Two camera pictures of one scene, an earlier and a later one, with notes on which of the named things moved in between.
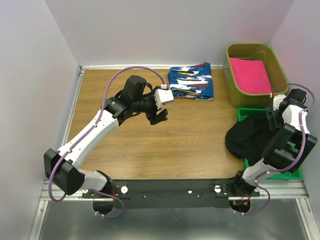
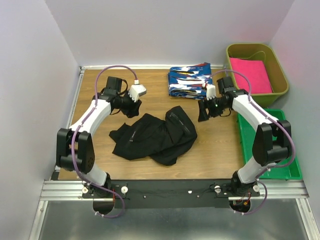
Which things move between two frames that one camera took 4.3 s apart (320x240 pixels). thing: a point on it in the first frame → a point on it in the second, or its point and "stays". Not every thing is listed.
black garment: x=249 y=137 → x=149 y=137
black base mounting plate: x=171 y=193 stays
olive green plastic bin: x=261 y=52 stays
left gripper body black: x=148 y=105 → x=126 y=104
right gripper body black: x=277 y=119 → x=214 y=107
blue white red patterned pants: x=193 y=81 stays
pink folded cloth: x=250 y=76 stays
